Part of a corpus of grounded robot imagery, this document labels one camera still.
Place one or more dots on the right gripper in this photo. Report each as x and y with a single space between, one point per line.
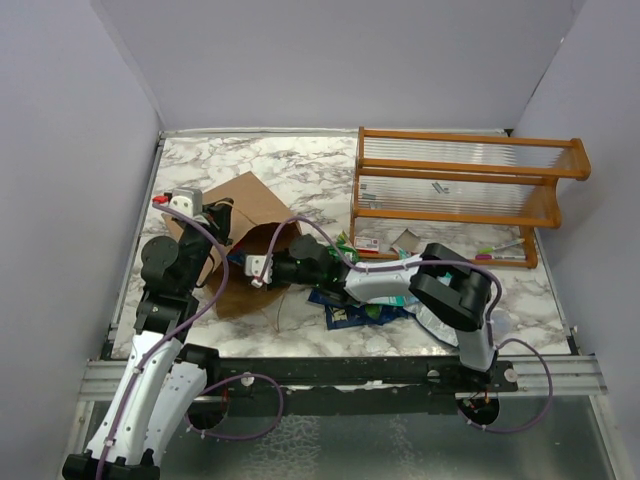
275 280

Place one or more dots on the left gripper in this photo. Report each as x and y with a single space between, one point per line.
218 214

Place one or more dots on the brown paper bag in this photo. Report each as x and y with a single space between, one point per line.
255 214

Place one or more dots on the green snack bag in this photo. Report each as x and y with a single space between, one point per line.
342 246

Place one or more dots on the Kettle sea salt vinegar chips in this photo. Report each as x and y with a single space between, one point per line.
339 316

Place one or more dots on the blue white snack bag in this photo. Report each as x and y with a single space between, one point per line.
433 326

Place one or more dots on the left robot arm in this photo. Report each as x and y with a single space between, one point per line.
163 375

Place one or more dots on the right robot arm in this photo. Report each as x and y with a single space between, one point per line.
459 293

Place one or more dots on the red white staples box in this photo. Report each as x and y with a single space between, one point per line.
367 244

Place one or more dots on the staple strip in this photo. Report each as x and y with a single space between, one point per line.
368 198
439 188

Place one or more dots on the open small cardboard box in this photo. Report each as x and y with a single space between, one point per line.
407 242

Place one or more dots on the wooden shelf rack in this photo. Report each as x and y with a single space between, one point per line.
492 180

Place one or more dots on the pink marker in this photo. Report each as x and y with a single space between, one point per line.
493 256

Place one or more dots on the green marker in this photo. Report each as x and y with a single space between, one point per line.
501 246

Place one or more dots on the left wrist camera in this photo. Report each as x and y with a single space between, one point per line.
188 202

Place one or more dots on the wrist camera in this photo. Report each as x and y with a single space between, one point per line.
188 202
259 270

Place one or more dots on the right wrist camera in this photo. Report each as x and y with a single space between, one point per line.
259 270

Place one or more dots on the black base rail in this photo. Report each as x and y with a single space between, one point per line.
337 386

